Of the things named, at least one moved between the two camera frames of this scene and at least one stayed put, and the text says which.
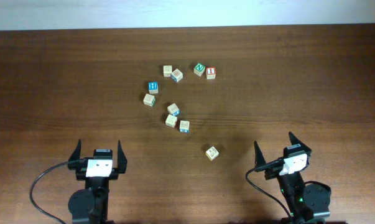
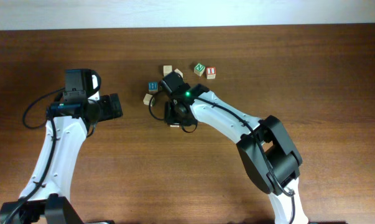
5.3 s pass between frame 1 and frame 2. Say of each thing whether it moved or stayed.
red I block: stayed
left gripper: moved
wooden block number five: stayed
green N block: stayed
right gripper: moved
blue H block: stayed
